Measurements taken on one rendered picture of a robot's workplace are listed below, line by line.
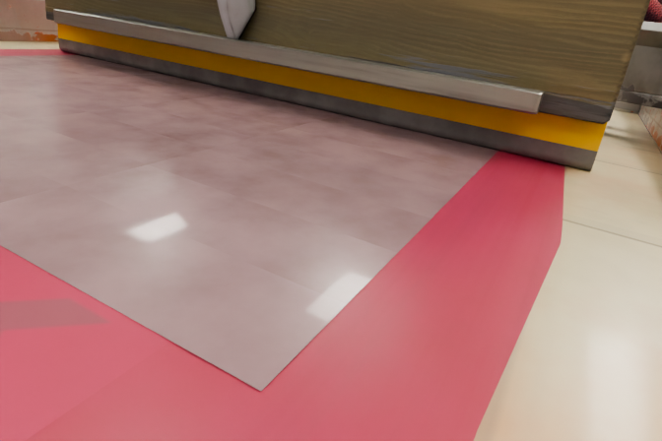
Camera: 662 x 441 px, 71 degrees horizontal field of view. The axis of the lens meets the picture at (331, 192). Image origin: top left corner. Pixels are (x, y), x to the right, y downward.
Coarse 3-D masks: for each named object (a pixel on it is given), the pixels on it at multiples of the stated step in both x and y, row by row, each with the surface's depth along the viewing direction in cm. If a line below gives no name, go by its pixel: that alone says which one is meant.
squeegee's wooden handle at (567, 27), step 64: (64, 0) 36; (128, 0) 33; (192, 0) 30; (256, 0) 28; (320, 0) 26; (384, 0) 24; (448, 0) 23; (512, 0) 22; (576, 0) 21; (640, 0) 19; (448, 64) 24; (512, 64) 22; (576, 64) 21
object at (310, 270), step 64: (0, 128) 18; (64, 128) 19; (128, 128) 20; (192, 128) 22; (256, 128) 23; (320, 128) 25; (384, 128) 26; (0, 192) 13; (64, 192) 13; (128, 192) 14; (192, 192) 15; (256, 192) 15; (320, 192) 16; (384, 192) 17; (448, 192) 18; (512, 192) 19; (64, 256) 10; (128, 256) 11; (192, 256) 11; (256, 256) 11; (320, 256) 12; (384, 256) 12; (448, 256) 13; (512, 256) 13; (192, 320) 9; (256, 320) 9; (320, 320) 9; (384, 320) 10; (448, 320) 10; (512, 320) 10; (128, 384) 7; (192, 384) 7; (256, 384) 8; (320, 384) 8; (384, 384) 8; (448, 384) 8
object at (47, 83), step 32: (0, 64) 30; (32, 64) 32; (64, 64) 33; (96, 64) 35; (0, 96) 23; (32, 96) 23; (64, 96) 24; (96, 96) 25; (128, 96) 26; (160, 96) 27; (192, 96) 28
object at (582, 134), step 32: (64, 32) 38; (96, 32) 36; (192, 64) 33; (224, 64) 31; (256, 64) 30; (352, 96) 28; (384, 96) 27; (416, 96) 26; (512, 128) 24; (544, 128) 23; (576, 128) 23
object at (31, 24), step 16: (0, 0) 40; (16, 0) 41; (32, 0) 42; (0, 16) 40; (16, 16) 41; (32, 16) 42; (0, 32) 40; (16, 32) 42; (32, 32) 43; (48, 32) 44; (640, 112) 45; (656, 112) 36; (656, 128) 34; (656, 144) 32
